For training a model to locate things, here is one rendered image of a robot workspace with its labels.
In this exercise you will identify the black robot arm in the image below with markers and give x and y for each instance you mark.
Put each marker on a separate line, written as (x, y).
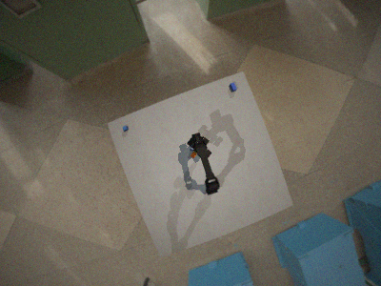
(201, 149)

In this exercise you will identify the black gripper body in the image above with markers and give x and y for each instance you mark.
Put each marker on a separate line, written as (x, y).
(190, 144)

